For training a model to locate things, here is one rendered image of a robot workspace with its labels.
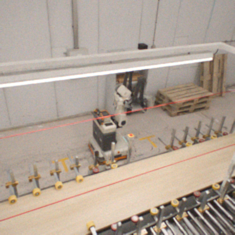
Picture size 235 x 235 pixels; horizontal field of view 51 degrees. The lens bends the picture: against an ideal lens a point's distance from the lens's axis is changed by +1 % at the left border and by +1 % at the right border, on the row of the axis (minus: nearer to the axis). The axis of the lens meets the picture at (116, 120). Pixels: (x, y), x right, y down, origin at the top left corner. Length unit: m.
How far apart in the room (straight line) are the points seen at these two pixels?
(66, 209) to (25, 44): 3.30
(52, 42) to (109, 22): 1.24
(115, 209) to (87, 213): 0.30
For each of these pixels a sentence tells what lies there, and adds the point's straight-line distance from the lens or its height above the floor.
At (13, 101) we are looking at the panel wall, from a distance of 5.50.
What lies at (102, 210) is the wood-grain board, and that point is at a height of 0.90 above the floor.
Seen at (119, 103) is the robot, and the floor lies 1.15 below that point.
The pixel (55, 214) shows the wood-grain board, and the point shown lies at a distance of 2.83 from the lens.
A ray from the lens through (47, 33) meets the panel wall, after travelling 5.15.
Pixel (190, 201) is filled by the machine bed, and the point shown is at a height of 0.71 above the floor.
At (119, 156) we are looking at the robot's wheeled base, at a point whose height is 0.15.
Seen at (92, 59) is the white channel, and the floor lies 2.45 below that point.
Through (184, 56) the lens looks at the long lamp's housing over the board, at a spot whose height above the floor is 2.37.
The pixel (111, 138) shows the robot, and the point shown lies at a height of 0.56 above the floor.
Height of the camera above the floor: 3.13
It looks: 32 degrees down
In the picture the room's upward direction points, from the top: 3 degrees clockwise
